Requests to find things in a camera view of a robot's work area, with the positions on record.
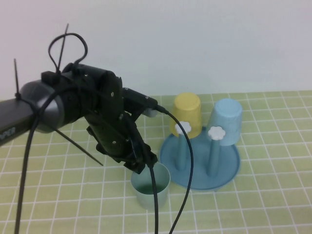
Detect yellow plastic cup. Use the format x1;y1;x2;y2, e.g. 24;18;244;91
170;92;202;139

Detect blue cup stand white caps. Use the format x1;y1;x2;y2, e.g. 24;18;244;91
159;121;242;191

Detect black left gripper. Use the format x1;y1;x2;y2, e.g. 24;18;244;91
85;109;158;175

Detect thick black camera cable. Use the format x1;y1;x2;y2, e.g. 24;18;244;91
13;85;193;234

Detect black looped zip tie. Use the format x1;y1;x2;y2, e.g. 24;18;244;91
48;23;88;74

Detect pale green plastic cup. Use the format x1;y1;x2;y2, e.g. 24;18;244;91
130;162;171;211

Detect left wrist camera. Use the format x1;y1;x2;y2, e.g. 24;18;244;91
121;87;158;117

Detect light blue plastic cup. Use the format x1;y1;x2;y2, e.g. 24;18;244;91
210;98;244;147

